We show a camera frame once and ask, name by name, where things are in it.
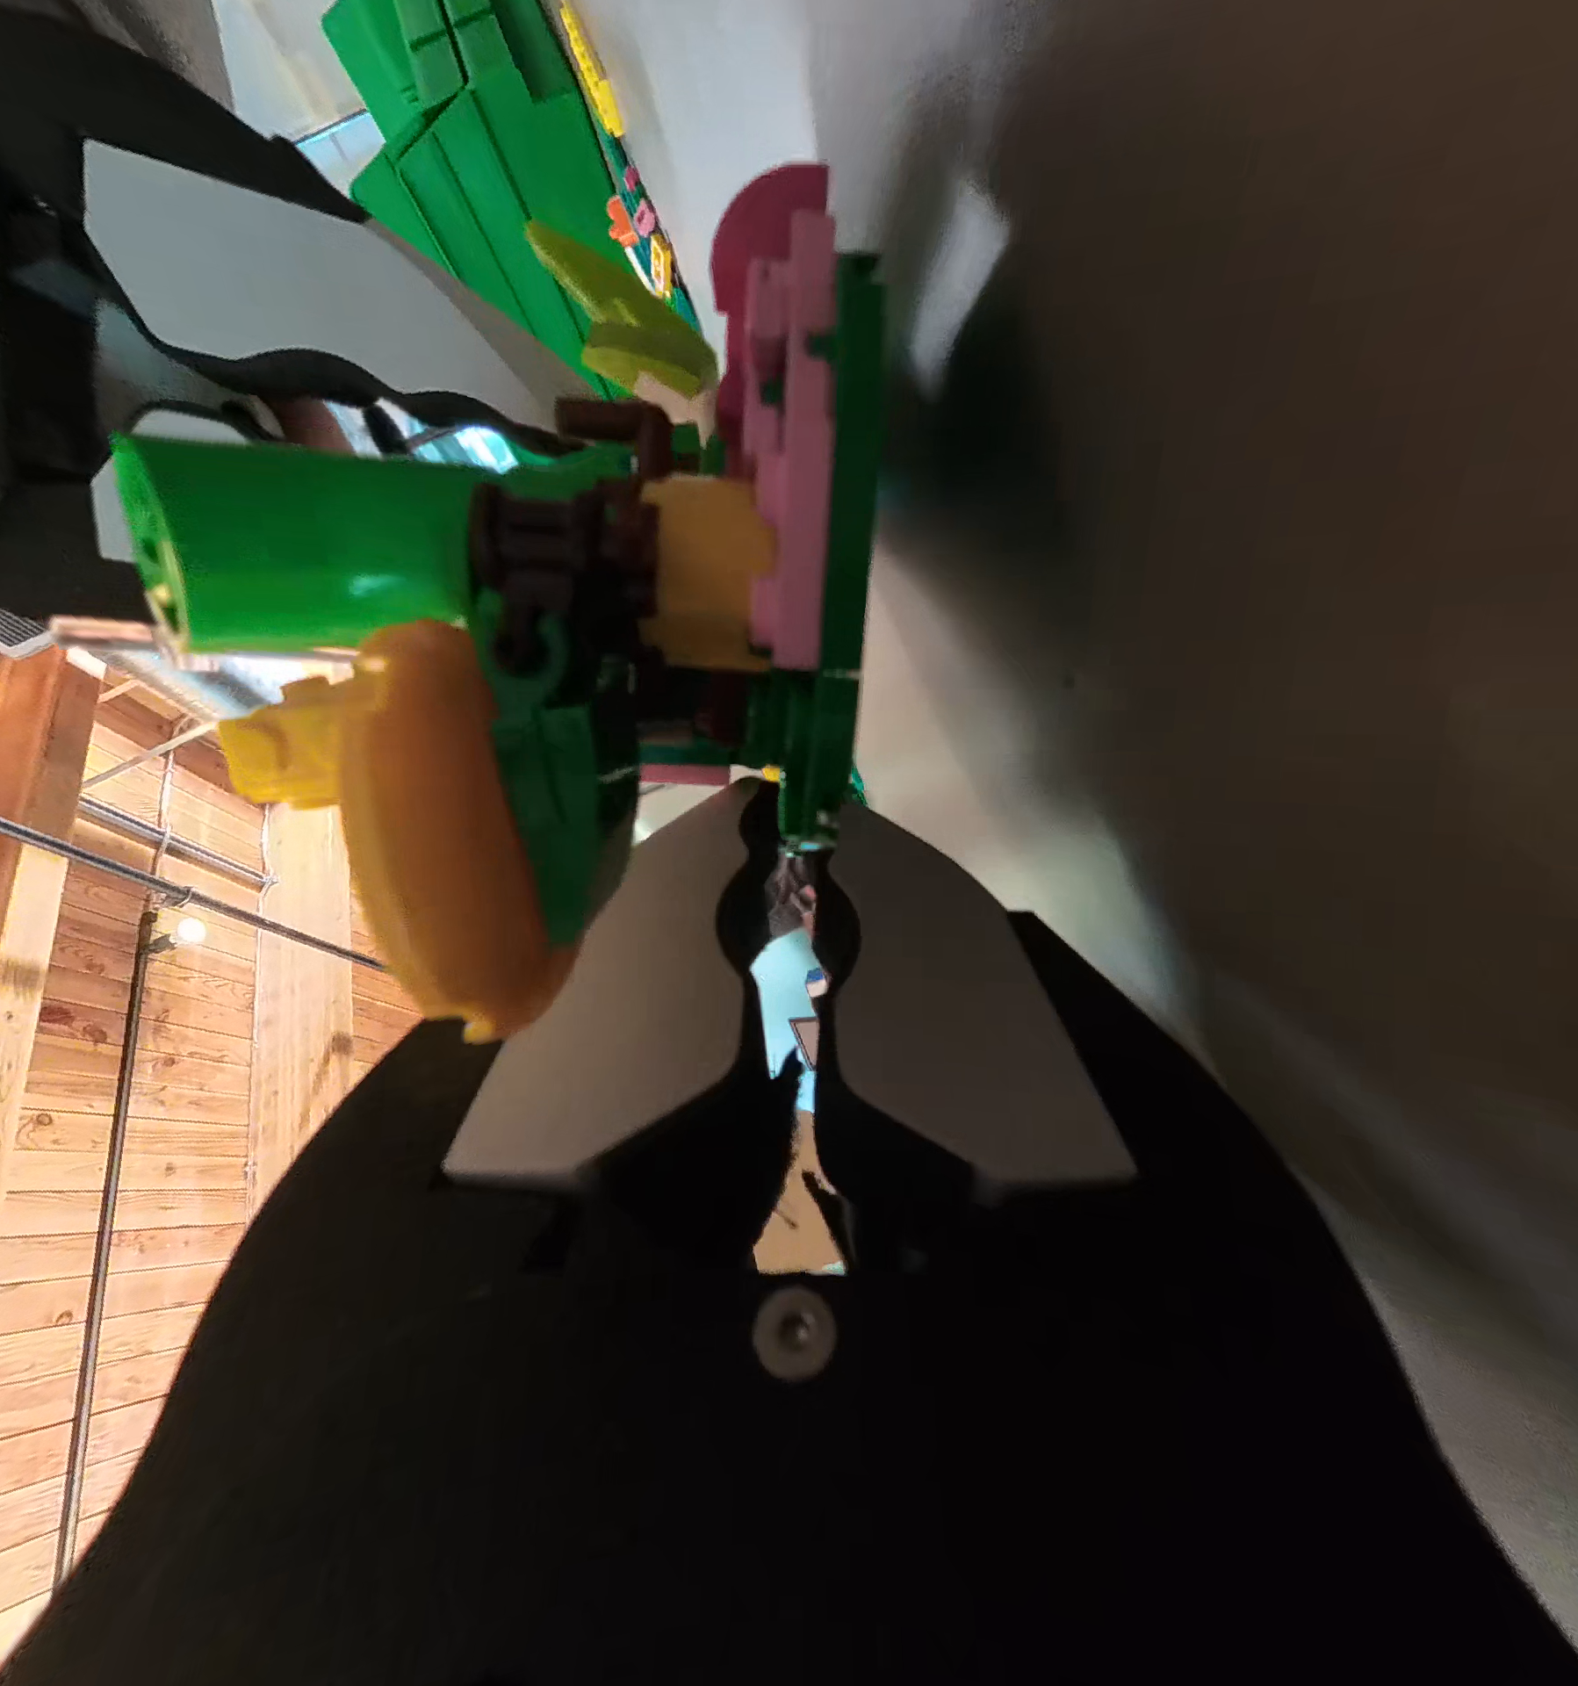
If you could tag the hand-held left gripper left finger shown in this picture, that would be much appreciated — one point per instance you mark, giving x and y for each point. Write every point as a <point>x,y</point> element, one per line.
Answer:
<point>664,1001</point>

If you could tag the yellow lego piece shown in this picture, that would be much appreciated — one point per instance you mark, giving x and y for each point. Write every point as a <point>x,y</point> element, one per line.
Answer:
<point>594,65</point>

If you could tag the round light bulb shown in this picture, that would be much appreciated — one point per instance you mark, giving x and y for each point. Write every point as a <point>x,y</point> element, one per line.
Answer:
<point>189,931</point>

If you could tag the long thin metal rod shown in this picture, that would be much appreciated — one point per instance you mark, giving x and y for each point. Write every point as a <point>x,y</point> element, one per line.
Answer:
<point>144,886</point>

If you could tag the short thin metal rod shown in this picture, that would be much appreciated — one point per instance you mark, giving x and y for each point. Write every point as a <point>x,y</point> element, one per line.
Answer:
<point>183,842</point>

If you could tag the lego flower model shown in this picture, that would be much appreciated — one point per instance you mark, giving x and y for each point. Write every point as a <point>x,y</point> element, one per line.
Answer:
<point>684,579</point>

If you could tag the silver ventilation duct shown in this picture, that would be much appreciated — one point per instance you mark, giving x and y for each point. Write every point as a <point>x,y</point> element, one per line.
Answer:
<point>144,666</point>

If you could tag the black vertical pipe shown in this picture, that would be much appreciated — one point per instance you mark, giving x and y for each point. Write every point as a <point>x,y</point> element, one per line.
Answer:
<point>111,1186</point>

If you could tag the green lego plate structure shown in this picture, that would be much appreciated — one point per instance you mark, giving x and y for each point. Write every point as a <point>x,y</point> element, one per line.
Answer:
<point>486,146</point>

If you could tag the cluster of small colourful lego pieces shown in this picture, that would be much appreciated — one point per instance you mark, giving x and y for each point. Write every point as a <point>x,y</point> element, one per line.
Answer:
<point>645,230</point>

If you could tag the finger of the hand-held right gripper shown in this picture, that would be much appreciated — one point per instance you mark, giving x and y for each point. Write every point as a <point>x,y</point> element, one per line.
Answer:
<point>276,263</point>
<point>164,422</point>

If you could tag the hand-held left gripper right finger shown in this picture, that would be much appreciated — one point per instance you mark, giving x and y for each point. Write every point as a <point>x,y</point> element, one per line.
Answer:
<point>961,1027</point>

